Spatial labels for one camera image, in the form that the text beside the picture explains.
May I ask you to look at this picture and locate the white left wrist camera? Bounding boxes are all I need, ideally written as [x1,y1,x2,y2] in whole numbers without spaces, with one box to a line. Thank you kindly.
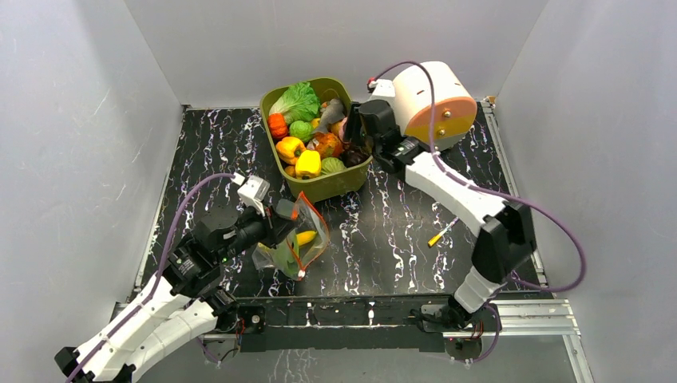
[232,173,270,216]

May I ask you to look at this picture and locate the yellow tipped pen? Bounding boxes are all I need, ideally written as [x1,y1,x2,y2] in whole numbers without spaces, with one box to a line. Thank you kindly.
[427,218,458,248]

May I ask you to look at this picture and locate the yellow banana pepper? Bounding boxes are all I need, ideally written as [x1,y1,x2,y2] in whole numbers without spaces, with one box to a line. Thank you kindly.
[295,230,318,247]

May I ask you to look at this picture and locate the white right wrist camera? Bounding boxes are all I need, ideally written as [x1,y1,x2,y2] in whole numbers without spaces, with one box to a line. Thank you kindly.
[366,79,396,110]

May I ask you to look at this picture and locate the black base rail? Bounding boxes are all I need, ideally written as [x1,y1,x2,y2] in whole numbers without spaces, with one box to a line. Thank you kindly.
[238,294,448,353]

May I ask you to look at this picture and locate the olive green plastic bin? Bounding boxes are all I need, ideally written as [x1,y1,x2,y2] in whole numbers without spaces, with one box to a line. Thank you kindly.
[259,77,373,203]

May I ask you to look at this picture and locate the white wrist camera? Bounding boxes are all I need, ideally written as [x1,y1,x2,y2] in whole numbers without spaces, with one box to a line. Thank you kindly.
[366,79,396,110]
[232,173,270,216]

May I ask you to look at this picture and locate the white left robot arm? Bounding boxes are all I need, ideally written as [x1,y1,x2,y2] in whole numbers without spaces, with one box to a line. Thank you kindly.
[54,199,295,382]

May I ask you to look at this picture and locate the green lettuce head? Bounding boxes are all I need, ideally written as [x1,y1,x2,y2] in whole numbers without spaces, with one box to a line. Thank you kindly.
[267,81,321,125]

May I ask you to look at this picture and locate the orange mini pumpkin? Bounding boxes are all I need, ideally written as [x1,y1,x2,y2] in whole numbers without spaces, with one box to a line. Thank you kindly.
[267,113,289,140]

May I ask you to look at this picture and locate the green bumpy citrus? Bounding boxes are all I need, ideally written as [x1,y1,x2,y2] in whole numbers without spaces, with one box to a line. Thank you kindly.
[289,120,315,143]

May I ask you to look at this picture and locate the clear zip top bag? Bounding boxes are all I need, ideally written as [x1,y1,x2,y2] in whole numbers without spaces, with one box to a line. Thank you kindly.
[252,192,330,281]

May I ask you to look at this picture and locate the green leafy vegetable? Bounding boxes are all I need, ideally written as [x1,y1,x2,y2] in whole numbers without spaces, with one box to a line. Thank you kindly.
[270,240,301,280]

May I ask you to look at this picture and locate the white cylindrical drawer box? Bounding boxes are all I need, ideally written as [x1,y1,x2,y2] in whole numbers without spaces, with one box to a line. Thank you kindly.
[390,61,477,152]

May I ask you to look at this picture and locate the dark purple eggplant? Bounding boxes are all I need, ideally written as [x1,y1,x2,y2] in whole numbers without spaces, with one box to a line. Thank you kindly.
[342,148,370,168]

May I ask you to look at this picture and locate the orange mottled fruit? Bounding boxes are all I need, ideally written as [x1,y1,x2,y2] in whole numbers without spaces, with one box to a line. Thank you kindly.
[307,132,343,159]

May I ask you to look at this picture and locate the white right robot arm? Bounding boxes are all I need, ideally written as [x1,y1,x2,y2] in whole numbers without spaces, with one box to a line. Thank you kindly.
[345,100,537,330]

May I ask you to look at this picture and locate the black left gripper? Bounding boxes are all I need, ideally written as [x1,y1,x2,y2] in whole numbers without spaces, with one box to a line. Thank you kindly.
[217,199,299,264]

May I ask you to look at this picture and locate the orange yellow bell pepper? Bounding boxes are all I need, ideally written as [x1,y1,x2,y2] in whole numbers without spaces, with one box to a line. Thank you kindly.
[275,136,306,165]

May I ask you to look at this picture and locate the pale green cabbage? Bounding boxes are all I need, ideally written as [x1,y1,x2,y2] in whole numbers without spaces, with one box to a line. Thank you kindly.
[321,157,346,176]

